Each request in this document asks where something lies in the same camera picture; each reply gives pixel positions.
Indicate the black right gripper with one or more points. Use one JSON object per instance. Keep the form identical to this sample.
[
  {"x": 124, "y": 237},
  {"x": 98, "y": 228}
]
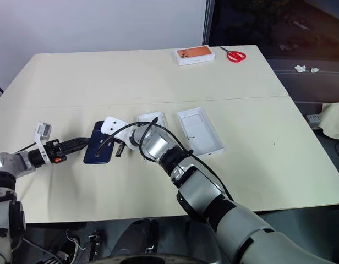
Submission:
[{"x": 119, "y": 149}]

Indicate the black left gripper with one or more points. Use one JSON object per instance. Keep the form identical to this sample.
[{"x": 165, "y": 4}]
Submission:
[{"x": 55, "y": 151}]

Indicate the dark blue smartphone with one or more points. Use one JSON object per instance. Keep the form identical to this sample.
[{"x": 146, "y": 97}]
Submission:
[{"x": 93, "y": 148}]

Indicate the white phone box lid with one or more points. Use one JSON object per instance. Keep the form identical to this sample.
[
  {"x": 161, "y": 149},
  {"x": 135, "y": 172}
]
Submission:
[{"x": 199, "y": 132}]

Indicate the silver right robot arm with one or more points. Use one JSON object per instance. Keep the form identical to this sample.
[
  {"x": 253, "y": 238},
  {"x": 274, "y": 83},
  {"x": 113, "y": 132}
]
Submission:
[{"x": 213, "y": 203}]

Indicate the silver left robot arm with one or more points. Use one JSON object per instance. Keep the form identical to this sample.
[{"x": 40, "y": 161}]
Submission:
[{"x": 10, "y": 165}]

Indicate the white phone box base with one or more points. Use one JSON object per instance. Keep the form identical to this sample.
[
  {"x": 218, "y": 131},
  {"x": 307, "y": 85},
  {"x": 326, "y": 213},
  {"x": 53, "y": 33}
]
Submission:
[{"x": 158, "y": 116}]

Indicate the orange printed phone box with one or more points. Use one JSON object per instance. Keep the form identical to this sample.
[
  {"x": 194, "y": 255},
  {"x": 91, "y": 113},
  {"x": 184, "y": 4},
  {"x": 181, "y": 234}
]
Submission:
[{"x": 195, "y": 55}]

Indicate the white power strip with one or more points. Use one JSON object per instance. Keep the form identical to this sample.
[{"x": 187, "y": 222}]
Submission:
[{"x": 314, "y": 120}]

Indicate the crumpled white paper scrap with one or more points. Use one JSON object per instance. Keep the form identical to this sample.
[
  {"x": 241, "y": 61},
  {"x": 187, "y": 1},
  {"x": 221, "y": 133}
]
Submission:
[
  {"x": 314, "y": 70},
  {"x": 300, "y": 68}
]

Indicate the cream cloth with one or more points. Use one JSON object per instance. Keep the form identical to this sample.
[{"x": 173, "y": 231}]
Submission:
[{"x": 334, "y": 118}]

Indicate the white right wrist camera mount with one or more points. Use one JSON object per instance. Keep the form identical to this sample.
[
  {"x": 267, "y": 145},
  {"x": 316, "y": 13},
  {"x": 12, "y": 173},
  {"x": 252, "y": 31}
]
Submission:
[{"x": 111, "y": 125}]

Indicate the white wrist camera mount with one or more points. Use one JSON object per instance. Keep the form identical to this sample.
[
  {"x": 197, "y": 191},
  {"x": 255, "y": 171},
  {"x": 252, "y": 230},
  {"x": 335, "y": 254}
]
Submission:
[
  {"x": 111, "y": 125},
  {"x": 43, "y": 130}
]

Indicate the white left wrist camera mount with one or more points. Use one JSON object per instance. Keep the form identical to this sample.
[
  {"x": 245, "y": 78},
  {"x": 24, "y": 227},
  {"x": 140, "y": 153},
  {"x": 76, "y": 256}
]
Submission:
[{"x": 43, "y": 130}]

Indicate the grey partition post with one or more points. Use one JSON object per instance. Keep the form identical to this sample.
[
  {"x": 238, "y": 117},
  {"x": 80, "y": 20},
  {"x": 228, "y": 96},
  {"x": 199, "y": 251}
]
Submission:
[{"x": 208, "y": 22}]

